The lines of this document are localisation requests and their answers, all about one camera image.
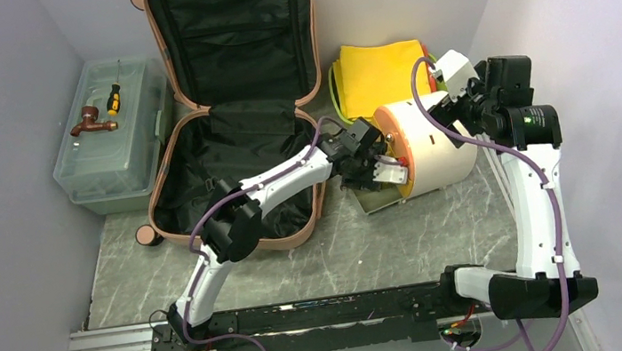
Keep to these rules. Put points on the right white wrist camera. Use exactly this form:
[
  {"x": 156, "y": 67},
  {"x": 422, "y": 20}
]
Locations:
[{"x": 454, "y": 69}]

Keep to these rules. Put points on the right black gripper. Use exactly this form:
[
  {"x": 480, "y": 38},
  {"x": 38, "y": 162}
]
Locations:
[{"x": 442, "y": 114}]

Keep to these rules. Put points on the brown brass faucet valve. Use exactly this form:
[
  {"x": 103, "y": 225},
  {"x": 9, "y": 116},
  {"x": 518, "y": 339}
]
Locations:
[{"x": 90, "y": 122}]

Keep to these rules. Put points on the aluminium frame profile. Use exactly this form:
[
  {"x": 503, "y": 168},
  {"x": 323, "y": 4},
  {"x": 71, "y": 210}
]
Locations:
[{"x": 509, "y": 298}]

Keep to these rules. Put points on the yellow cloth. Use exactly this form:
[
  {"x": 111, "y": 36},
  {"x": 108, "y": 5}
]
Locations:
[{"x": 370, "y": 77}]

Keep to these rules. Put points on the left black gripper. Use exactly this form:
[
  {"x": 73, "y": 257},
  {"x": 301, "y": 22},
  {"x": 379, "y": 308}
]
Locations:
[{"x": 365, "y": 181}]

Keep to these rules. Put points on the red printed package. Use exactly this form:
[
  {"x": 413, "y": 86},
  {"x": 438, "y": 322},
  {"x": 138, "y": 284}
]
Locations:
[{"x": 428, "y": 71}]

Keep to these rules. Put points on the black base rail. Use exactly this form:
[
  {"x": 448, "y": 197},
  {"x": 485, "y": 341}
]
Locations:
[{"x": 417, "y": 312}]

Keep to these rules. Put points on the translucent plastic toolbox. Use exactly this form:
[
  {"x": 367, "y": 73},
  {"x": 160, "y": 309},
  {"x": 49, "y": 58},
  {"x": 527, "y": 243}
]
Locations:
[{"x": 115, "y": 172}]

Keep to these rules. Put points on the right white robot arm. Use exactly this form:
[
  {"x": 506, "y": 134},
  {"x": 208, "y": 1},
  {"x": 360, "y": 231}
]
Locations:
[{"x": 528, "y": 138}]

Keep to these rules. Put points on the yellow black screwdriver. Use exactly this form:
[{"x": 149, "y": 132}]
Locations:
[{"x": 114, "y": 98}]

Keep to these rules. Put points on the cream appliance with orange rim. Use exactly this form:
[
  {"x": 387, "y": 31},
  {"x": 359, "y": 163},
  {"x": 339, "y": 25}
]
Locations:
[{"x": 432, "y": 160}]

